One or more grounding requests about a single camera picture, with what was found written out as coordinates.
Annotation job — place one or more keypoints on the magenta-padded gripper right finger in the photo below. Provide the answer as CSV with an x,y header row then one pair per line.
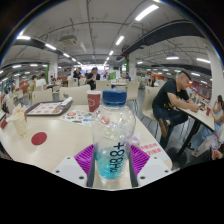
x,y
140,158

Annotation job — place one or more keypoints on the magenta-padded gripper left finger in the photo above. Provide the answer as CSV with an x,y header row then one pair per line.
x,y
83,158

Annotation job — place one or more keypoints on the clear bottle with blue cap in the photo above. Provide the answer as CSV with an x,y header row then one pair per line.
x,y
113,133

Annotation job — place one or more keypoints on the white card with red print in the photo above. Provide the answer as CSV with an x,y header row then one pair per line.
x,y
151,148

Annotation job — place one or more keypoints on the printed picture leaflet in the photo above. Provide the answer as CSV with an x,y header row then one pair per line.
x,y
78,117

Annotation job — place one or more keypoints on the flat round red coaster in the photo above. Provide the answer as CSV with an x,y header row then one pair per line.
x,y
39,138

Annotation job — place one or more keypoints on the red paper cup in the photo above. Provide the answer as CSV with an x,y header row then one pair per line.
x,y
93,101

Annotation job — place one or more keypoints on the white napkin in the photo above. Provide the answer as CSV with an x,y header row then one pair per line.
x,y
66,101

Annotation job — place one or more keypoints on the dark food tray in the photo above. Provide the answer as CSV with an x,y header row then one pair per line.
x,y
46,108

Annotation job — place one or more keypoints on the beige chair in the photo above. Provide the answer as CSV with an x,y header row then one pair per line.
x,y
42,96
75,93

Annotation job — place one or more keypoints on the person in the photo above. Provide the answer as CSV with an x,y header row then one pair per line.
x,y
91,78
216,123
170,96
41,81
32,86

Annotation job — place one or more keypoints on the cream paper cup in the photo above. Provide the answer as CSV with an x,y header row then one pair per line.
x,y
20,125

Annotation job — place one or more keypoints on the beige neighbouring table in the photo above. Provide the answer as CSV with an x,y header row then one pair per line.
x,y
200,116

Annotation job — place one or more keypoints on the ceiling air conditioner unit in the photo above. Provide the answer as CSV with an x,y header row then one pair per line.
x,y
68,40

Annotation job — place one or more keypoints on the ceiling lights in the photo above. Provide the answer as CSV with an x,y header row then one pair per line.
x,y
146,12

